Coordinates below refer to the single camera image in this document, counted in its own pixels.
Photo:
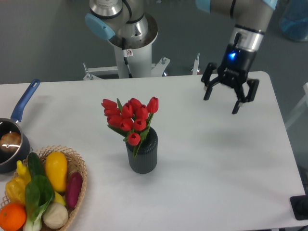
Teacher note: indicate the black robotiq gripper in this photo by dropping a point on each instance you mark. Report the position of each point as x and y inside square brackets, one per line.
[232, 72]

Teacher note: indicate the red tulip bouquet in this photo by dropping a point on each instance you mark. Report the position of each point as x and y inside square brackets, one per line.
[131, 120]

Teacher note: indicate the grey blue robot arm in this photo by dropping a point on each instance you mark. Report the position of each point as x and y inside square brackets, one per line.
[251, 16]

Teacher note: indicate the dark grey ribbed vase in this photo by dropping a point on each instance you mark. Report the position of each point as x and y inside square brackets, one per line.
[146, 159]

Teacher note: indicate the blue transparent container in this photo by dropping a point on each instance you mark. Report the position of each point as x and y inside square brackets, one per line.
[294, 21]

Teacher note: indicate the black device at edge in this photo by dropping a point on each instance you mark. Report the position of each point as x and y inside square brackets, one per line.
[300, 206]

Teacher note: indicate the woven wicker basket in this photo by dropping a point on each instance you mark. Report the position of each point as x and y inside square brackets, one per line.
[75, 164]

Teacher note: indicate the purple eggplant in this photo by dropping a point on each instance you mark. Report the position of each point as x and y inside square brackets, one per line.
[73, 189]

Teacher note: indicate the yellow squash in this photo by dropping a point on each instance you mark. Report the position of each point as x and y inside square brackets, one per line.
[56, 168]

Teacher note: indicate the yellow banana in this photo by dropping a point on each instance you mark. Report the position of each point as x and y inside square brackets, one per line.
[59, 199]

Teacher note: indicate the dark green cucumber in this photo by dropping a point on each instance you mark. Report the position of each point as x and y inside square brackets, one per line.
[35, 166]

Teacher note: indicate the green bok choy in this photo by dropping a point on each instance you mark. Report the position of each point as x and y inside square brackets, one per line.
[39, 193]

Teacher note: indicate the small yellow gourd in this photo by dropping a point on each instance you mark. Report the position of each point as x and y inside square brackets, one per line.
[23, 172]

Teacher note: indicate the brown bread roll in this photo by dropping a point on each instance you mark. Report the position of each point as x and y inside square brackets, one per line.
[10, 142]

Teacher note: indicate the yellow bell pepper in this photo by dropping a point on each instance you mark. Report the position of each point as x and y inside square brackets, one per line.
[15, 190]

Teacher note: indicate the orange fruit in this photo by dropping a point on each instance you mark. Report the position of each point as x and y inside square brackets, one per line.
[12, 217]

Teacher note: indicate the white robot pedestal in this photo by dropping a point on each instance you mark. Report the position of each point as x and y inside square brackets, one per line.
[132, 45]

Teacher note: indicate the blue handled saucepan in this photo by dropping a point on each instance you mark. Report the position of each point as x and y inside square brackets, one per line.
[8, 160]

